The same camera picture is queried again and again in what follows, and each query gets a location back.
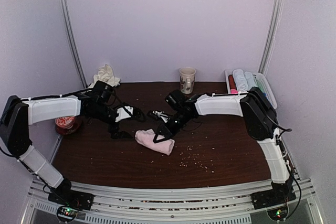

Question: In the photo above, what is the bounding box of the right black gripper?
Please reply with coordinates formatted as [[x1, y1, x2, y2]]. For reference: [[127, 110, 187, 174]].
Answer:
[[154, 110, 192, 142]]

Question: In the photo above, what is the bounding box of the red white patterned bowl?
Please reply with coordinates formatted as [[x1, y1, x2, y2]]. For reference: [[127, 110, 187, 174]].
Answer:
[[55, 116, 76, 129]]

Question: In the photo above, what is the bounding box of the cream towel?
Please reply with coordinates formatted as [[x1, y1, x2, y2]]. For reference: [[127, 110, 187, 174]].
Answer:
[[88, 64, 120, 88]]

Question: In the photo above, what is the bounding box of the pink towel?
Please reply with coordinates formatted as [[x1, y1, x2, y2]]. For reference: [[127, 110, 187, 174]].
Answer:
[[230, 89, 238, 94], [134, 129, 175, 156]]

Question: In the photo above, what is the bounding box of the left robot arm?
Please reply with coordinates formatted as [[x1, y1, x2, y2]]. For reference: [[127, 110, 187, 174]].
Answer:
[[1, 81, 135, 205]]

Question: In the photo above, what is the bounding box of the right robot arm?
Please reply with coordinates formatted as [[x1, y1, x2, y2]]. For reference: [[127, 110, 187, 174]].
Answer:
[[153, 87, 293, 204]]

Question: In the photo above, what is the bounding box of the floral ceramic mug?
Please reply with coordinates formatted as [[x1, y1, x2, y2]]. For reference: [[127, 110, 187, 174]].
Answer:
[[179, 67, 196, 94]]

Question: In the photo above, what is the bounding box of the pink rolled towel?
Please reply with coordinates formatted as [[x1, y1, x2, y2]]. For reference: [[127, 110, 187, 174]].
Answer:
[[230, 89, 238, 94]]

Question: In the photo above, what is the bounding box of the dark red rolled towel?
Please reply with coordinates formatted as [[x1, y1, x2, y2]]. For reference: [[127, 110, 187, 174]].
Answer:
[[228, 74, 237, 90]]

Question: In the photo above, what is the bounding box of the light blue rolled towel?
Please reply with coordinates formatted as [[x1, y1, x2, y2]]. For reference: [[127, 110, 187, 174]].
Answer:
[[232, 69, 248, 92]]

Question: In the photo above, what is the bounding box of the pale blue rolled towel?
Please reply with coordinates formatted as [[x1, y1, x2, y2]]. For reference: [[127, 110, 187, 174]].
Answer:
[[244, 71, 258, 90]]

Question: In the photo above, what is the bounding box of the green rolled towel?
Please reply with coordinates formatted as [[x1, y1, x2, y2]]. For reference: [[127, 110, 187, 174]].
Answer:
[[256, 80, 265, 93]]

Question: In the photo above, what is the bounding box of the white plastic basket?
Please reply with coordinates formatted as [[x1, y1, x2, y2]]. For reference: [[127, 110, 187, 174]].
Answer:
[[224, 69, 278, 109]]

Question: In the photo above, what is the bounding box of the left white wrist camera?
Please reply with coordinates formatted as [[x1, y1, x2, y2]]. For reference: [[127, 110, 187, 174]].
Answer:
[[115, 105, 146, 122]]

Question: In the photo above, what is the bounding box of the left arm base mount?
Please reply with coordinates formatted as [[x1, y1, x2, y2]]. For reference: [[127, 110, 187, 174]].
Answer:
[[48, 190, 94, 223]]

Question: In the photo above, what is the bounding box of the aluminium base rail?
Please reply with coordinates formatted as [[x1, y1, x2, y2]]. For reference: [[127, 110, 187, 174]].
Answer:
[[19, 178, 328, 223]]

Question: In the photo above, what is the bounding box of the left aluminium frame post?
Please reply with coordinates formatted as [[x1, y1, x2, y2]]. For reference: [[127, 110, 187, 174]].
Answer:
[[60, 0, 88, 88]]

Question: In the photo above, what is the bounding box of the aluminium frame post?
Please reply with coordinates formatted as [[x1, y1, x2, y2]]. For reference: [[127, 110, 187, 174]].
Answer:
[[60, 0, 88, 88], [258, 0, 284, 76]]

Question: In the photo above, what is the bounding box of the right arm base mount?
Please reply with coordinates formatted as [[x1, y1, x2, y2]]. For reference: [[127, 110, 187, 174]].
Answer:
[[251, 190, 296, 222]]

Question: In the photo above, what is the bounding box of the right aluminium frame post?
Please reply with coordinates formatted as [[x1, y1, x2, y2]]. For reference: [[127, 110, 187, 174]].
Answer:
[[258, 0, 284, 76]]

